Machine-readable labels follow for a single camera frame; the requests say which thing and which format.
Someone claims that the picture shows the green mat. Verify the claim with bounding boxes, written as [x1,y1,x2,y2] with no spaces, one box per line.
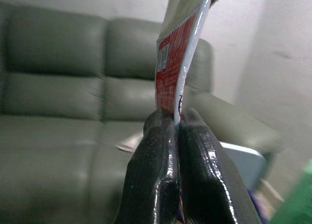
[267,164,312,224]

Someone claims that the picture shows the grey-green leather sofa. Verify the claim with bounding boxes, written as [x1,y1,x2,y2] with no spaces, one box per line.
[0,1,283,224]

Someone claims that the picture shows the red and white snack wrapper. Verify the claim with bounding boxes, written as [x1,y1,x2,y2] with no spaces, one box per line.
[155,0,224,124]

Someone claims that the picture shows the pale blue bin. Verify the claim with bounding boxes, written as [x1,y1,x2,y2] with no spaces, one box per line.
[218,141,268,191]

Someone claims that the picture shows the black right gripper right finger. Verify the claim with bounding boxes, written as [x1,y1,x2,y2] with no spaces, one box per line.
[179,107,263,224]

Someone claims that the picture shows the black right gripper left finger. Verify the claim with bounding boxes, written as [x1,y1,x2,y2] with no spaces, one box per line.
[112,110,181,224]

